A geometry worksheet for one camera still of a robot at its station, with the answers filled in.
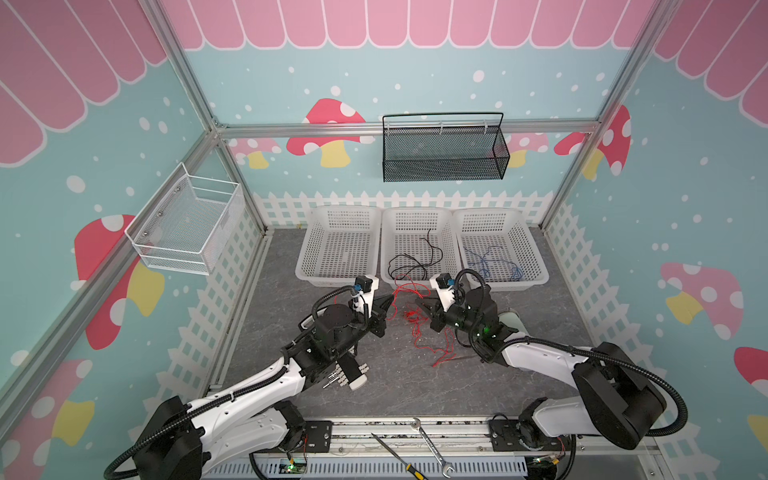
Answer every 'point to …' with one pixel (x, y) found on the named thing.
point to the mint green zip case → (512, 320)
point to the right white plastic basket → (480, 228)
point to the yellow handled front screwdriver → (417, 475)
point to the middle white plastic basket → (416, 244)
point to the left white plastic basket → (341, 243)
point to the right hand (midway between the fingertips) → (416, 299)
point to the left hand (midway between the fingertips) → (392, 302)
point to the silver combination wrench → (416, 424)
